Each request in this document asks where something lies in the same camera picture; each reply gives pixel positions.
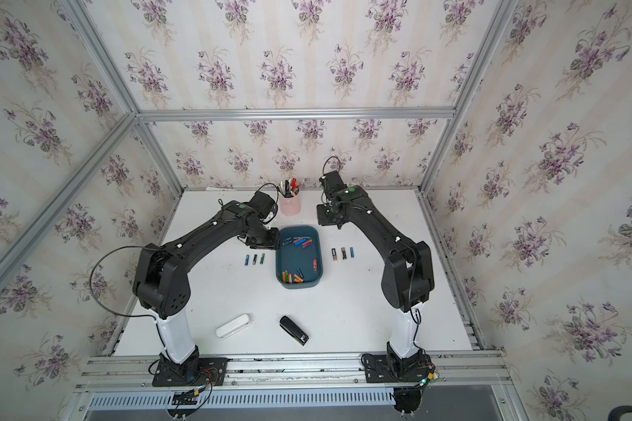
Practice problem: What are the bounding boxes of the teal plastic storage box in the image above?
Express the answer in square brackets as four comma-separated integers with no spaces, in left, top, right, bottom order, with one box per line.
[276,226,323,289]

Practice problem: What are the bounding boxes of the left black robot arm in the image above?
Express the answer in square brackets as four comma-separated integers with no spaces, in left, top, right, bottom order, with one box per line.
[133,192,279,366]

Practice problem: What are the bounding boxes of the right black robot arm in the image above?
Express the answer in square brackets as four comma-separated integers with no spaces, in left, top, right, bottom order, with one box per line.
[317,185,435,363]

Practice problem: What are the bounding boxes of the pink pen holder cup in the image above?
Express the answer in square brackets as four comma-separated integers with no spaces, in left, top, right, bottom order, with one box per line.
[278,195,301,217]

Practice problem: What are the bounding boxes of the black stapler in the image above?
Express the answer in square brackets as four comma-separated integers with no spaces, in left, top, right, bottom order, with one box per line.
[279,316,309,346]

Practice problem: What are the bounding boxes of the white oblong case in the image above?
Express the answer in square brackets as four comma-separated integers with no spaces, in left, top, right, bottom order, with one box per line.
[215,313,252,340]

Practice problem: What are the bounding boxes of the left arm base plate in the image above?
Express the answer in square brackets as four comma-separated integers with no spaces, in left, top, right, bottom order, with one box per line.
[149,355,229,387]

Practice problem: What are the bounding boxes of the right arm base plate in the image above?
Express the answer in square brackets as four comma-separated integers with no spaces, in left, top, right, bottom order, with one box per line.
[360,352,435,386]

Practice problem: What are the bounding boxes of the black loop cable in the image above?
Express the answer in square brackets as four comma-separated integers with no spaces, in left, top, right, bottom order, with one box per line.
[88,246,159,320]

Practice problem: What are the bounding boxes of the aluminium front rail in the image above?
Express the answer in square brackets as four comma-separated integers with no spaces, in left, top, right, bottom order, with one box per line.
[73,351,513,392]

